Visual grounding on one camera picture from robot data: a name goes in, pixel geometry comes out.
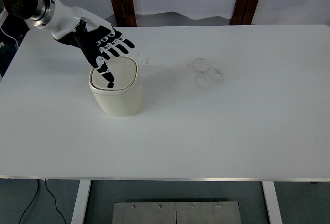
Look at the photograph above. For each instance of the right white table leg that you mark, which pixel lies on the right white table leg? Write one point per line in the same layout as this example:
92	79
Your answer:
271	200

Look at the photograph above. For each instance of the right brown wooden frame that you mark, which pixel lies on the right brown wooden frame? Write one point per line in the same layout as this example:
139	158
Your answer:
247	1

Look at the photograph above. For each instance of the white table leg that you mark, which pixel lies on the white table leg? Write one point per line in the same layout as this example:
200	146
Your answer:
271	200
81	202

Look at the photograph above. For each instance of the robot arm with silver wrist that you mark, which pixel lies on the robot arm with silver wrist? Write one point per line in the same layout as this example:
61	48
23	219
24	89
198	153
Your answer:
38	11

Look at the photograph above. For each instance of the brown wooden frame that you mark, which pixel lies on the brown wooden frame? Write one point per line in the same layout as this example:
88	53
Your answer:
124	13
247	1

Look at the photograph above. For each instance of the cream plastic trash can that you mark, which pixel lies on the cream plastic trash can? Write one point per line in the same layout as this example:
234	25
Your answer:
125	98

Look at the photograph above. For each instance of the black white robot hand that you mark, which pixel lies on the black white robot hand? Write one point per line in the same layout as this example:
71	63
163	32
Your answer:
96	38

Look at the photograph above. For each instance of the left brown wooden frame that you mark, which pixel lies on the left brown wooden frame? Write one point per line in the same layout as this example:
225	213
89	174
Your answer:
124	13

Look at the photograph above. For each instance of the left white table leg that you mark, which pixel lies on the left white table leg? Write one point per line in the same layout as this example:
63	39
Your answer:
81	202

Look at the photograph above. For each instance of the grey metal base plate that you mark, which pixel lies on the grey metal base plate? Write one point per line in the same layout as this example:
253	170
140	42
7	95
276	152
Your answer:
177	212

